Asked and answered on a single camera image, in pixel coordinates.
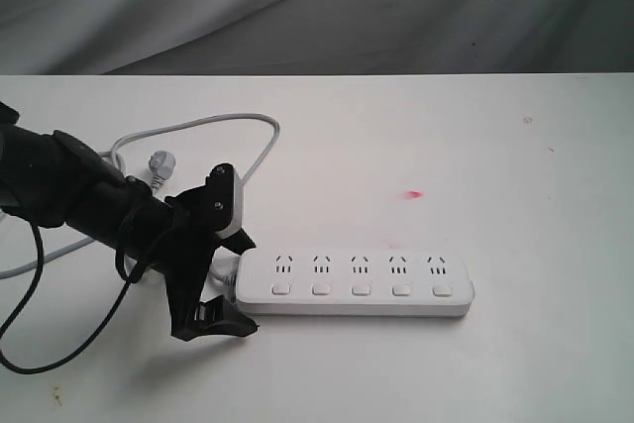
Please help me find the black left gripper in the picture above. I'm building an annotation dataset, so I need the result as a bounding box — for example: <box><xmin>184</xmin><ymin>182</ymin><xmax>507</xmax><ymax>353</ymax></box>
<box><xmin>159</xmin><ymin>162</ymin><xmax>259</xmax><ymax>341</ymax></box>

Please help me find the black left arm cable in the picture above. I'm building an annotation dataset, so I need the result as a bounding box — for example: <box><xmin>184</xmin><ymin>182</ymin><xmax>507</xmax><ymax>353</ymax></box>
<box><xmin>0</xmin><ymin>194</ymin><xmax>199</xmax><ymax>374</ymax></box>

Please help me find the white five-socket power strip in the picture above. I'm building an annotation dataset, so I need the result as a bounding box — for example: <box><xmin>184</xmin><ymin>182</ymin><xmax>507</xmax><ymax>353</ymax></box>
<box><xmin>235</xmin><ymin>249</ymin><xmax>476</xmax><ymax>318</ymax></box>

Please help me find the grey power cord with plug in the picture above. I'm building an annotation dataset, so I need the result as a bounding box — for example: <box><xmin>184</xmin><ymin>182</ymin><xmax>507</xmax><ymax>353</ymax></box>
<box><xmin>0</xmin><ymin>113</ymin><xmax>281</xmax><ymax>290</ymax></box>

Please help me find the grey backdrop cloth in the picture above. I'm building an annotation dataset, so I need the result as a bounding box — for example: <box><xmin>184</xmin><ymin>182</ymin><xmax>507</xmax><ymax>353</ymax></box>
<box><xmin>1</xmin><ymin>0</ymin><xmax>633</xmax><ymax>75</ymax></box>

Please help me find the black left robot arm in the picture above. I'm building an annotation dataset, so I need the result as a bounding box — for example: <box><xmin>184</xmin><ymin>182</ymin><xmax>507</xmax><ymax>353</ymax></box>
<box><xmin>1</xmin><ymin>105</ymin><xmax>258</xmax><ymax>341</ymax></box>

